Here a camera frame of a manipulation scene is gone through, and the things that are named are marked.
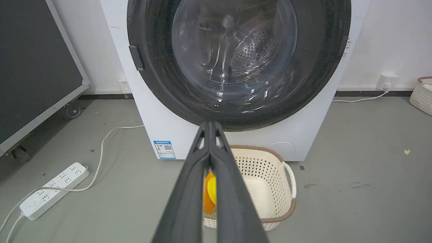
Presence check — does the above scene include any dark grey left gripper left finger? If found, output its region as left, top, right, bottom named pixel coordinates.
left=151, top=122, right=211, bottom=243

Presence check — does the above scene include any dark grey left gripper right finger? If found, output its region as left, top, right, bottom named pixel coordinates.
left=210, top=121, right=270, bottom=243

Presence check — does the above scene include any white front-load washing machine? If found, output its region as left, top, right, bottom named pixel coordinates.
left=99, top=0, right=372, bottom=162

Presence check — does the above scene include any round black washing machine door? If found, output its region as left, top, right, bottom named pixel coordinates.
left=127, top=0, right=352, bottom=132

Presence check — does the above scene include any orange and yellow toy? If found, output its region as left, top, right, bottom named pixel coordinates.
left=204, top=171, right=217, bottom=214

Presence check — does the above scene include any cream perforated laundry basket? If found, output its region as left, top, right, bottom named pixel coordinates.
left=202, top=145, right=297, bottom=232

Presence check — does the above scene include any blue energy label sticker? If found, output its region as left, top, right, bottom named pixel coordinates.
left=153, top=140, right=176, bottom=160

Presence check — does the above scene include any white power strip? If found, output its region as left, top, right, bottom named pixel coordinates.
left=19, top=162, right=90, bottom=221

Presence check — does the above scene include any white perforated basket brown rim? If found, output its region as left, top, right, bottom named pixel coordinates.
left=409, top=77, right=432, bottom=116

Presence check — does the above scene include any white power strip cable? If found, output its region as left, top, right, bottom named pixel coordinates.
left=0, top=125, right=145, bottom=243

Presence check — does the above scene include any small white wall socket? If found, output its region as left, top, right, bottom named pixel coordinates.
left=118, top=79, right=132, bottom=95

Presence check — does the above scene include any white wall plug with cable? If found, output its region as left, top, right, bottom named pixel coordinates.
left=332, top=88, right=388, bottom=103

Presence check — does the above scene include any white wall socket with plug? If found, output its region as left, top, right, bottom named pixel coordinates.
left=377, top=73, right=400, bottom=91

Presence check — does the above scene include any dark board on wheeled frame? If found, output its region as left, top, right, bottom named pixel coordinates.
left=0, top=0, right=91, bottom=162

